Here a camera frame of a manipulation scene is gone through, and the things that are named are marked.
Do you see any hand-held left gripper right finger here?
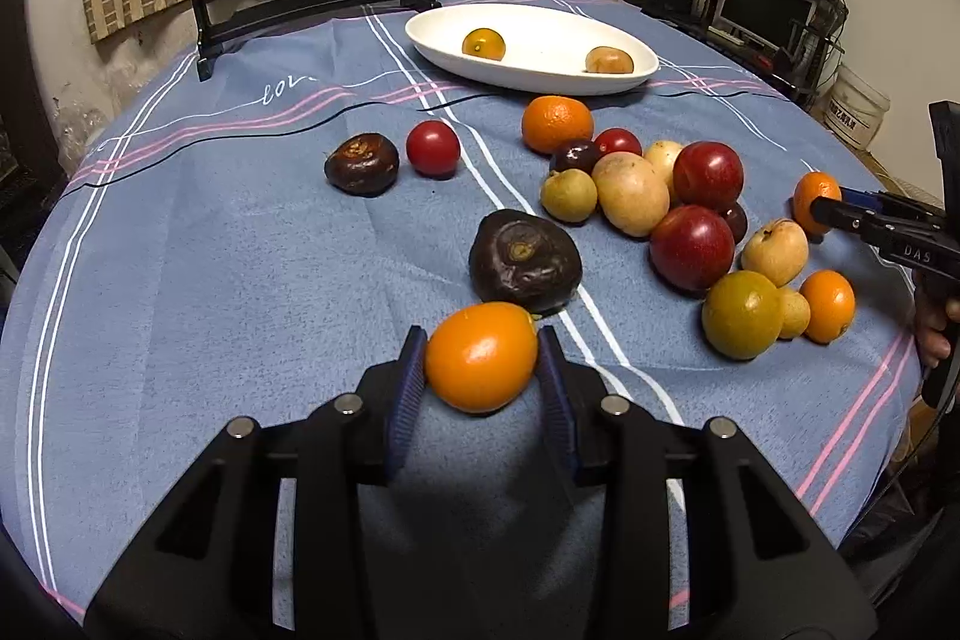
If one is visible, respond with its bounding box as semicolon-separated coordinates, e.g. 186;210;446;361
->
534;325;878;640

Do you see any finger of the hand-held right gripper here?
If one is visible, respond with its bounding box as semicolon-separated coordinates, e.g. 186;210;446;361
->
836;186;947;221
808;196;912;247

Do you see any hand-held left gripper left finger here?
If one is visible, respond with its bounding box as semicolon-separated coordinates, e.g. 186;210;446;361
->
82;325;432;640

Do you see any small orange mandarin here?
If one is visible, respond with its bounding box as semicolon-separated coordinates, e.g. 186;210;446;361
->
799;269;857;343
793;171;842;236

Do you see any yellow loquat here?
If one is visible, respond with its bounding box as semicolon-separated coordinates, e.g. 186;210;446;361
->
742;218;810;288

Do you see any orange kumquat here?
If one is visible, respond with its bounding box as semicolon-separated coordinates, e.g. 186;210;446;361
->
424;301;541;414

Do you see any small dark round fruit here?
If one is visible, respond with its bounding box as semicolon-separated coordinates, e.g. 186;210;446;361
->
718;201;749;244

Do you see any small yellow fruit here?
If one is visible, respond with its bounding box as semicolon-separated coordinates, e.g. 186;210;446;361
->
776;286;812;340

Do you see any red plum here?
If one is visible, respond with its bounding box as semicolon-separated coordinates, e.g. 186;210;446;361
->
649;205;736;292
673;141;745;211

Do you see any green-orange citrus fruit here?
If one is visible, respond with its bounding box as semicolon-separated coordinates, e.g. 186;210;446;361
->
701;270;785;360

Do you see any large dark water chestnut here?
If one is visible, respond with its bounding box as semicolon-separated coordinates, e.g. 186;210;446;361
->
469;209;584;315

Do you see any pale yellow round fruit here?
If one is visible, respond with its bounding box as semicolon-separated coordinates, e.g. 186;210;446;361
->
643;140;685;184

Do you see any small dark water chestnut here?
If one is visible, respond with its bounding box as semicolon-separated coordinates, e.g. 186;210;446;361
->
324;133;400;199

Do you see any white oval plate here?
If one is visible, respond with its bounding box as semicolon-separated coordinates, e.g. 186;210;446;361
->
405;4;660;96

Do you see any person's right hand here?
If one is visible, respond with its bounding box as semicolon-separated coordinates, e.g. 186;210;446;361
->
916;302;953;367

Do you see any white plastic bucket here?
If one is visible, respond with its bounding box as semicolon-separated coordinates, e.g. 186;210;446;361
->
825;64;892;152

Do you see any black metal shelf rack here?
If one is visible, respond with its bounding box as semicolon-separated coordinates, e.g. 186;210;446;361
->
705;0;848;101

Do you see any large tan passion fruit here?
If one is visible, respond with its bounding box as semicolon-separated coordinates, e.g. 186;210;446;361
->
592;152;671;238

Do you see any small yellow-green fruit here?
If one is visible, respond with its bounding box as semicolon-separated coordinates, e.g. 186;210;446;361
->
541;168;599;224

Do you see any blue striped tablecloth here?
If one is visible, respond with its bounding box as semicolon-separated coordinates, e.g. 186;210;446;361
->
0;0;923;640

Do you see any computer monitor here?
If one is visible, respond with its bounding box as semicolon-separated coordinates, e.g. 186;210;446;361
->
716;0;818;49

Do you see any small red cherry tomato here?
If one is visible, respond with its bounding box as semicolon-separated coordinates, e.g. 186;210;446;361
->
594;128;644;157

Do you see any dark purple plum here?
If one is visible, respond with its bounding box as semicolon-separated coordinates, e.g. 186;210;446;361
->
550;138;603;175

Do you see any tan-green round fruit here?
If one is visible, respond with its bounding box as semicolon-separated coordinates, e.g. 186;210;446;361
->
585;46;635;75

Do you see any orange tangerine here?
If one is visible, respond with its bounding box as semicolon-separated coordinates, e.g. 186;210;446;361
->
521;95;595;154

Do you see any orange fruit with green top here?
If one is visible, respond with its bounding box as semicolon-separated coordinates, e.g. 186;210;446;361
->
461;27;507;62

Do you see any clear plastic bag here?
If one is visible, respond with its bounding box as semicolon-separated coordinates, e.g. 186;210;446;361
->
56;100;106;161

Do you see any dark wooden cabinet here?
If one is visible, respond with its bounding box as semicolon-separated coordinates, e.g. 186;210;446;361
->
0;107;68;251

